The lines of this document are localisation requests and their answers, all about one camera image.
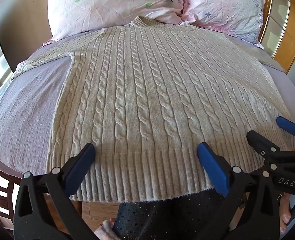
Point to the lilac bed sheet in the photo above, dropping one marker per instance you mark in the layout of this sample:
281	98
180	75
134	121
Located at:
25	110

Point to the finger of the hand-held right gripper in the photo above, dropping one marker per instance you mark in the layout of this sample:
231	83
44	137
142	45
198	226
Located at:
260	142
288	126

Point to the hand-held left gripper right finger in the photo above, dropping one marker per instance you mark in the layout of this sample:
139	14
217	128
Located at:
212	166

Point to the wooden headboard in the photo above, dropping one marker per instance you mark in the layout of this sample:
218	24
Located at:
267	10

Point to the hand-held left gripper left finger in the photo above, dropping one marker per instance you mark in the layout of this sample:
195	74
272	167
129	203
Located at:
83	160

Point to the person's right hand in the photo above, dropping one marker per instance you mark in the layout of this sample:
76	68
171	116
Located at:
285	212

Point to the pink floral pillow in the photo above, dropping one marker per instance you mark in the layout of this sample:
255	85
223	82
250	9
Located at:
227	5

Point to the pink fuzzy slipper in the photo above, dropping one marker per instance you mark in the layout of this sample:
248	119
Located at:
105	231

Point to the person's dark dotted pants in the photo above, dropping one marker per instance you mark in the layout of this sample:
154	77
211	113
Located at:
167	217

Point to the pink floral pillow tree print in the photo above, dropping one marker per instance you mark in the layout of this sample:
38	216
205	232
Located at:
107	5

